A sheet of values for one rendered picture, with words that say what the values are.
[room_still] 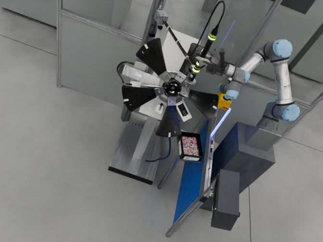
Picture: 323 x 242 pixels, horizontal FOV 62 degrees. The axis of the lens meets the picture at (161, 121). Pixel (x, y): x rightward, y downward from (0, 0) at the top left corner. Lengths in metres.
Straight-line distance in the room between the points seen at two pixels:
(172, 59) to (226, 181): 1.06
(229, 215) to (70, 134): 1.98
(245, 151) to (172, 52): 0.93
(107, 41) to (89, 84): 0.65
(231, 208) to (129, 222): 1.32
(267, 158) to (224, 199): 0.77
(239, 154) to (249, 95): 0.90
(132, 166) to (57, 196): 0.74
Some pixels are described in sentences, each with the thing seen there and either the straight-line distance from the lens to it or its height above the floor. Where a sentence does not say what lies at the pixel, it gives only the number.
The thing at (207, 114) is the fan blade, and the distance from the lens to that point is 1.92.
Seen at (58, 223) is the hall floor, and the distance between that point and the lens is 2.54.
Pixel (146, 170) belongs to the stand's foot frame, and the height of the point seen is 0.06.
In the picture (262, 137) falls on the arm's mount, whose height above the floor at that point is 1.12.
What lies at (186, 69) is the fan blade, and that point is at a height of 1.30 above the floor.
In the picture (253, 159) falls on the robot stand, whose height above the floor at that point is 0.96.
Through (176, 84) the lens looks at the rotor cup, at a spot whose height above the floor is 1.25.
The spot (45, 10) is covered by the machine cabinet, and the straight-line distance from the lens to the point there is 4.23.
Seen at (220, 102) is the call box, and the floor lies 1.05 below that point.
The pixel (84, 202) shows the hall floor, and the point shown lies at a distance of 2.60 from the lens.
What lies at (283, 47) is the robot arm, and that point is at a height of 1.68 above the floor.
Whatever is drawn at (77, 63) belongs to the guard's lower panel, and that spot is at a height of 0.46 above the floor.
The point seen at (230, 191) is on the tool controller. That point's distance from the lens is 1.50.
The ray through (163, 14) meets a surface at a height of 1.42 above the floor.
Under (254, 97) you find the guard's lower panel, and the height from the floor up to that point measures 0.86.
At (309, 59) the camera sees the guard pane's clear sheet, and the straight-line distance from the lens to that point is 2.67.
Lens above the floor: 2.40
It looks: 47 degrees down
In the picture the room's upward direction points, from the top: 24 degrees clockwise
